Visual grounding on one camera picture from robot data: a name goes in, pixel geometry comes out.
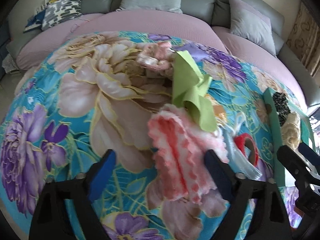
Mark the black white leopard scrunchie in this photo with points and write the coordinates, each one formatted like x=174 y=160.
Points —
x=282 y=108

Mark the lime green cloth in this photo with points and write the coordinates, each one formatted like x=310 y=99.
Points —
x=189 y=89

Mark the beige patterned curtain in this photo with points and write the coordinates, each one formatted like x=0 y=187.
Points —
x=304 y=40

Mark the floral blue purple blanket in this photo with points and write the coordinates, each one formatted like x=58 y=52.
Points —
x=90 y=95

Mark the black white patterned pillow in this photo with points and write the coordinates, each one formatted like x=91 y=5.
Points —
x=61 y=11

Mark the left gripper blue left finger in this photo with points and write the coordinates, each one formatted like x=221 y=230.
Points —
x=98 y=176

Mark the blue book on sofa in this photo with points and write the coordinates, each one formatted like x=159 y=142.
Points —
x=35 y=22

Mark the red tape roll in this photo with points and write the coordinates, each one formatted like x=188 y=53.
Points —
x=248 y=148

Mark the grey pink right throw pillow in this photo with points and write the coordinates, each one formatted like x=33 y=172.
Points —
x=248 y=23

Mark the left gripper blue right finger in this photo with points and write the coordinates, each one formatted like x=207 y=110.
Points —
x=222 y=175

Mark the cream lace scrunchie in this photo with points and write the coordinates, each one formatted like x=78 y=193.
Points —
x=290 y=131

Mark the teal shallow cardboard tray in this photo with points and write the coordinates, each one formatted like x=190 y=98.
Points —
x=282 y=177

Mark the grey sofa with pink cover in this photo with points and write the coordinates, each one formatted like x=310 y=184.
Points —
x=204 y=21

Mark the pink fluffy towel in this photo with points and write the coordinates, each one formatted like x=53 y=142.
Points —
x=179 y=159

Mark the pink satin scrunchie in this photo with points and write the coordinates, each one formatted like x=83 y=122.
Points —
x=157 y=57

